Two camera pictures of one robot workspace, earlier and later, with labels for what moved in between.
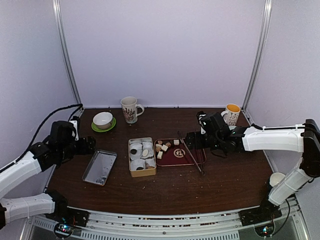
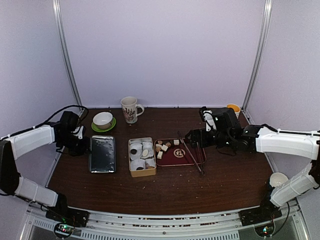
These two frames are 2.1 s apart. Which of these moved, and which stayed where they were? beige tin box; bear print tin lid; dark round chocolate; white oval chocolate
Moved: bear print tin lid
Stayed: dark round chocolate; white oval chocolate; beige tin box
